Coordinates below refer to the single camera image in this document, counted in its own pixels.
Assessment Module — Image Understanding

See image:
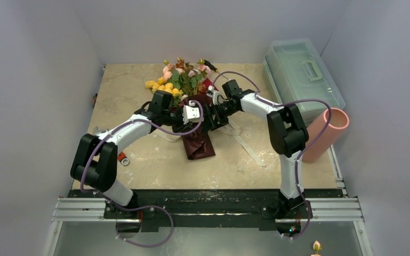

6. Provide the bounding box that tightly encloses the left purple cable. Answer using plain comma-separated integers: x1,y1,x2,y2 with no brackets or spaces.
80,100,204,249

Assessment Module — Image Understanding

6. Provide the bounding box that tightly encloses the small pink flower bud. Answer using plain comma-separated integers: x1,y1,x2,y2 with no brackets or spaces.
311,241,322,256

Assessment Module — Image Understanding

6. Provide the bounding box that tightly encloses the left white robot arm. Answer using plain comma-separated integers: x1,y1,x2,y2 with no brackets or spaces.
70,91,204,218

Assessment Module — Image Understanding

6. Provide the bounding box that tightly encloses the adjustable wrench with red handle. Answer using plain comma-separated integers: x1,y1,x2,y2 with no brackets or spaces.
93,126,130,167

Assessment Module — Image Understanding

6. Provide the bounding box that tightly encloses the pink cylindrical vase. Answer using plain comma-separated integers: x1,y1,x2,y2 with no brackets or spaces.
302,108,350,163

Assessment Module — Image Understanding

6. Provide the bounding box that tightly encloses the flower bouquet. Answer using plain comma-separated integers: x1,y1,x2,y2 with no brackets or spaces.
145,57,217,161

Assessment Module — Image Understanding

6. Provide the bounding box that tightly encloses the cream ribbon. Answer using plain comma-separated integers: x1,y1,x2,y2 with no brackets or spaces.
153,119,266,167

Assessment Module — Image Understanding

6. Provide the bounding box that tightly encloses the yellow black screwdriver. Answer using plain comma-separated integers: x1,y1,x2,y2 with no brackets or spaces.
203,59,231,81

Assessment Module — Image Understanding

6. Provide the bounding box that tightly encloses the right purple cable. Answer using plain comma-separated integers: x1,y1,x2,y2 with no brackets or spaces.
210,71,333,241

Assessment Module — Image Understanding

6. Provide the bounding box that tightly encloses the clear plastic storage box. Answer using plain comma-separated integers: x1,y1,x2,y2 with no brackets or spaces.
263,38,345,109

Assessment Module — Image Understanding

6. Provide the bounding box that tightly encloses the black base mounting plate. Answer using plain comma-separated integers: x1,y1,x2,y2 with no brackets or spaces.
67,189,343,235

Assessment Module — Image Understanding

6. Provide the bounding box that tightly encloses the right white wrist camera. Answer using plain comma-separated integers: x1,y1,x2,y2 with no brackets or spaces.
206,86,223,105

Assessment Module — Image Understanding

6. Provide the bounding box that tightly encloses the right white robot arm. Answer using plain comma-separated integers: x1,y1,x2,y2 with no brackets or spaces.
202,79,309,217

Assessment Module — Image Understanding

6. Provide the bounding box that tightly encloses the aluminium rail frame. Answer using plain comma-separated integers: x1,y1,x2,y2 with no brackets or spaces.
43,148,372,255

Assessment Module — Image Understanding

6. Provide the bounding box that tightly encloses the purple cable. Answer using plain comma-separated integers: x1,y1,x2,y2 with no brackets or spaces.
80,100,204,249
210,71,333,241

